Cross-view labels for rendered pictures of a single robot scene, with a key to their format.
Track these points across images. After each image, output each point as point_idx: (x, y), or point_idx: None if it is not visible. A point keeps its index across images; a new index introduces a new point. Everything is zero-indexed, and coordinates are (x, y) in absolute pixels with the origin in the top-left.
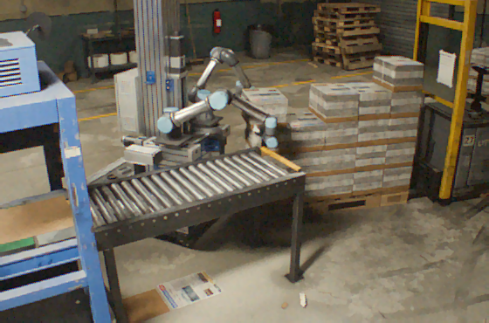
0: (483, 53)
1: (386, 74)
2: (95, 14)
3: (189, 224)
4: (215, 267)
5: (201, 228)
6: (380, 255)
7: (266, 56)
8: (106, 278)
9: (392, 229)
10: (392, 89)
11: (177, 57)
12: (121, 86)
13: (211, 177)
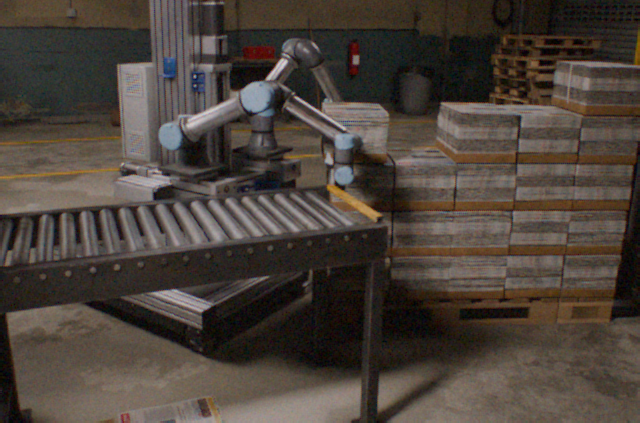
0: None
1: (574, 87)
2: None
3: (143, 290)
4: (233, 392)
5: (232, 324)
6: (543, 408)
7: (422, 111)
8: (40, 392)
9: (575, 364)
10: (583, 111)
11: (212, 36)
12: (127, 83)
13: (220, 220)
